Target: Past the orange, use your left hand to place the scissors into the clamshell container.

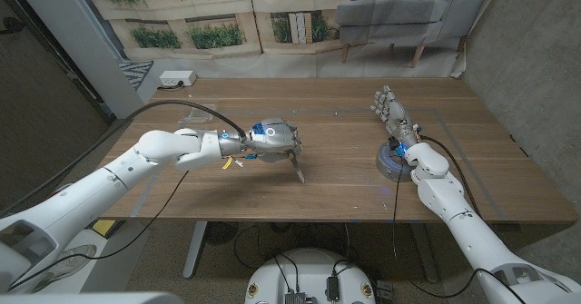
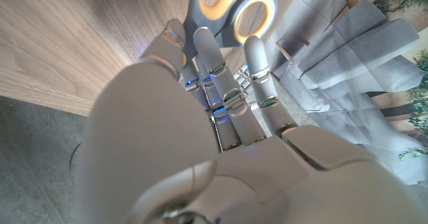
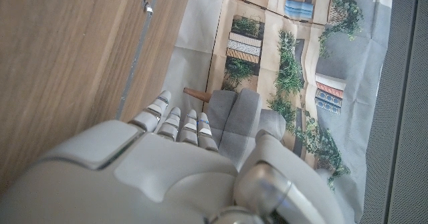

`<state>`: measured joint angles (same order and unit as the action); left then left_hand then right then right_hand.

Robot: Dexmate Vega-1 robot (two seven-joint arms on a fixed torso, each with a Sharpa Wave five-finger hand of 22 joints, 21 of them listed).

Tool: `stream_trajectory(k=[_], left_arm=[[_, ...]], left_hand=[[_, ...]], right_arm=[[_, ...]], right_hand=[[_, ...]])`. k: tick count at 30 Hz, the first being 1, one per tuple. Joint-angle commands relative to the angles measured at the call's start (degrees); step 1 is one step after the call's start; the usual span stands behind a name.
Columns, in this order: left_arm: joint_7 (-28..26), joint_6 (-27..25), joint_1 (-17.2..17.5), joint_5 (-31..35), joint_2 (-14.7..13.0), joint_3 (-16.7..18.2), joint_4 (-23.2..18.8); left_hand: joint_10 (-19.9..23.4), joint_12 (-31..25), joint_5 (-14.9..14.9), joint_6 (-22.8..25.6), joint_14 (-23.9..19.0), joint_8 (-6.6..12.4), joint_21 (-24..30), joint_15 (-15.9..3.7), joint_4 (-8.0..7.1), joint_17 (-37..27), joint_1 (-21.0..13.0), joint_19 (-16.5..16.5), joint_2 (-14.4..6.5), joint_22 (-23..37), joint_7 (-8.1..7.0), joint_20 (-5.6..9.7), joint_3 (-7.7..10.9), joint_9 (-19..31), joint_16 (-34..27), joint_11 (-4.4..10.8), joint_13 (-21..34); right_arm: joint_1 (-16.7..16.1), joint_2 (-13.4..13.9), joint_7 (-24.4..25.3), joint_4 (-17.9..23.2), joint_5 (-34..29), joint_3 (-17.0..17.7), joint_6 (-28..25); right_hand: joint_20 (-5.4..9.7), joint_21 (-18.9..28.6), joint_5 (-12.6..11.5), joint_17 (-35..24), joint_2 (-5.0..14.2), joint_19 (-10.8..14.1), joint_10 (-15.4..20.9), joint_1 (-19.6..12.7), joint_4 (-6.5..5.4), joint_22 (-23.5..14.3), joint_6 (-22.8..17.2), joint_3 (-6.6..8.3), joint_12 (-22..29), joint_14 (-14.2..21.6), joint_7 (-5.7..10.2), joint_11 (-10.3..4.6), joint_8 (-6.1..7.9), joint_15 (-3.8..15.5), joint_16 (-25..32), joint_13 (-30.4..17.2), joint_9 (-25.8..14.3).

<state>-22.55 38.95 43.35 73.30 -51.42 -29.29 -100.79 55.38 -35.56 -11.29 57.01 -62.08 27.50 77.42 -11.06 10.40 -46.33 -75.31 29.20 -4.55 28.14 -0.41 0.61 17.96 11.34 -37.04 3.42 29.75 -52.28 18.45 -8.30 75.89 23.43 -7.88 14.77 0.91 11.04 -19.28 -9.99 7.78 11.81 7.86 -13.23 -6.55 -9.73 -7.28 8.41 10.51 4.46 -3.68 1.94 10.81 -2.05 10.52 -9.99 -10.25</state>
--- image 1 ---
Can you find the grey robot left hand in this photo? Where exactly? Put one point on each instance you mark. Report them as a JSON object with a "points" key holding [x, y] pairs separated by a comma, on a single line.
{"points": [[272, 136]]}

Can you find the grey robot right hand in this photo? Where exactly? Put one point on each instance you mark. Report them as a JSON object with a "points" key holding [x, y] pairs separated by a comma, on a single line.
{"points": [[394, 112]]}

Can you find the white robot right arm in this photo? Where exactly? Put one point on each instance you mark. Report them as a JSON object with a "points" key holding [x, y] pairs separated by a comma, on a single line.
{"points": [[458, 213]]}

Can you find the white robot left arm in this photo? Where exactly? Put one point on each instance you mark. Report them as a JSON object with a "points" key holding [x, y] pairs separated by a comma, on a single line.
{"points": [[113, 181]]}

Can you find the clear plastic clamshell container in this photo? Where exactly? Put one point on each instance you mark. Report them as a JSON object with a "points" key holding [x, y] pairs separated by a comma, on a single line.
{"points": [[199, 113]]}

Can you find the grey blue tape roll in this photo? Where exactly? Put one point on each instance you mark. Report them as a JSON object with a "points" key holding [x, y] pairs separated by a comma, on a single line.
{"points": [[386, 167]]}

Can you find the printed patio backdrop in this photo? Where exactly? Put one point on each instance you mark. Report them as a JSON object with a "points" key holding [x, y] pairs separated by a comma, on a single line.
{"points": [[295, 63]]}

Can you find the white power strip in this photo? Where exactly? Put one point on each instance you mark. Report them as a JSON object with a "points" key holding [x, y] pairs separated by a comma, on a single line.
{"points": [[177, 77]]}

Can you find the grey table leg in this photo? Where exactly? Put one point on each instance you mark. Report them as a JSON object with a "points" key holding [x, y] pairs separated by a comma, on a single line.
{"points": [[424, 254], [195, 249]]}

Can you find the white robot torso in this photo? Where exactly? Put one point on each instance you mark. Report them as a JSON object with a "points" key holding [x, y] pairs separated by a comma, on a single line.
{"points": [[308, 272]]}

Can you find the black adapter on torso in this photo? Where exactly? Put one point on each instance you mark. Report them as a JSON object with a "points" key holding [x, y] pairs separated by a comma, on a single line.
{"points": [[332, 288]]}

